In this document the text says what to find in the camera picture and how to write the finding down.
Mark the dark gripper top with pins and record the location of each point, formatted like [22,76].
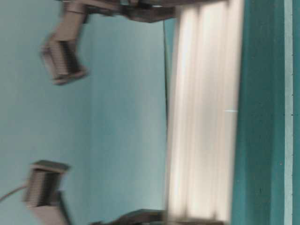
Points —
[146,11]

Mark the dark gripper bottom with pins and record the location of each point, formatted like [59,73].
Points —
[137,217]

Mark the silver aluminium extrusion rail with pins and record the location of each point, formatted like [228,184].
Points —
[203,111]

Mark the second grey ribbed robot arm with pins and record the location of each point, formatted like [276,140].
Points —
[44,198]

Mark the grey ribbed robot arm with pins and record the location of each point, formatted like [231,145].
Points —
[59,52]

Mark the teal green table mat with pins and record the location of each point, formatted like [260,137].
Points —
[258,191]

